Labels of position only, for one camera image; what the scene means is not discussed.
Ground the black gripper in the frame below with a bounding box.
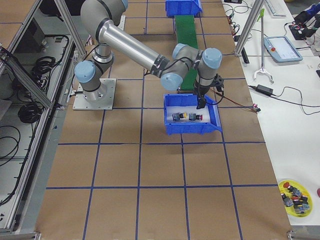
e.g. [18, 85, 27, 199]
[194, 83, 211, 110]

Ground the red push button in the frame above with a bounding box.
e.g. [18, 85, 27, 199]
[189, 113, 203, 121]

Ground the yellow push button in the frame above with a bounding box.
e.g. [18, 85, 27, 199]
[172, 112, 187, 122]

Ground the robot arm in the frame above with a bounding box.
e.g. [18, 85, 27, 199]
[80, 0, 224, 109]

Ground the yellow plate of buttons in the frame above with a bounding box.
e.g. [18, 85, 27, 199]
[278, 179, 313, 218]

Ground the right blue plastic bin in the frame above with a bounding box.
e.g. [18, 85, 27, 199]
[163, 93, 222, 135]

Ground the blue plastic bin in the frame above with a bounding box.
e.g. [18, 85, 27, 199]
[163, 93, 222, 135]
[165, 0, 203, 17]

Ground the white foam pad right bin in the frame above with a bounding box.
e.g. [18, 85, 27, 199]
[166, 105, 211, 124]

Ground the black handheld bar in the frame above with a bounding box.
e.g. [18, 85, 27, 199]
[241, 48, 250, 64]

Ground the black power adapter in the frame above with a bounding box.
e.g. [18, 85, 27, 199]
[256, 84, 273, 96]

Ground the green conveyor belt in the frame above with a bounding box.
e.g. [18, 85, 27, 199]
[174, 15, 198, 92]

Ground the teach pendant tablet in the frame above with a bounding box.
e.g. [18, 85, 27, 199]
[263, 36, 303, 63]

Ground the left blue plastic bin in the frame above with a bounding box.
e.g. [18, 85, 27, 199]
[165, 0, 203, 17]

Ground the reacher grabber tool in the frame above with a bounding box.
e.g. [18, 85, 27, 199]
[253, 8, 274, 84]

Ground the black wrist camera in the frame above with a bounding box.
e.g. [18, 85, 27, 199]
[215, 74, 224, 93]

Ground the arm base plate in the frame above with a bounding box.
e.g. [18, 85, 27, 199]
[73, 78, 117, 111]
[117, 15, 126, 31]

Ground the aluminium frame post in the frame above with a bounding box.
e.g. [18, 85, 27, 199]
[234, 0, 265, 57]

